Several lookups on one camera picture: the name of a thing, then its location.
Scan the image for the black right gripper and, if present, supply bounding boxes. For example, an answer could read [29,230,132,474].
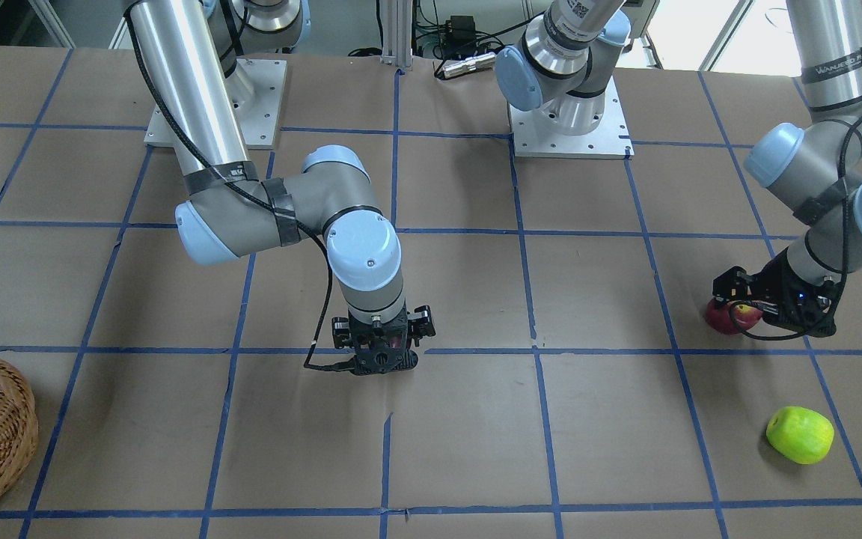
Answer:
[331,305,435,376]

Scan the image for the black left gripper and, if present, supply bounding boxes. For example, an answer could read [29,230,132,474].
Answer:
[712,250,837,338]

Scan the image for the red yellow apple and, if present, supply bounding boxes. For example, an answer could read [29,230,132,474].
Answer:
[704,298,763,335]

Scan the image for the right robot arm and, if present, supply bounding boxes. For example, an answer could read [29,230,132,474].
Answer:
[122,1,435,376]

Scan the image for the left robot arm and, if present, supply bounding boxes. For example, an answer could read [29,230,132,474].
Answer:
[494,1,862,340]

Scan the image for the green apple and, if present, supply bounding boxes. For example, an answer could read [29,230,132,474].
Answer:
[764,406,835,465]

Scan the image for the silver cylindrical connector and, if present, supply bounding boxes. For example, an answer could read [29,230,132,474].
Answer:
[435,52,497,81]

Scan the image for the black power adapter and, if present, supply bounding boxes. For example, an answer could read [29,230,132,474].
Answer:
[444,15,477,46]

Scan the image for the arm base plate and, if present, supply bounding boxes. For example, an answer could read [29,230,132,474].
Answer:
[507,79,634,159]
[163,58,288,150]

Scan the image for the aluminium frame post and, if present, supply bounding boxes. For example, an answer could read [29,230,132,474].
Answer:
[379,0,413,72]

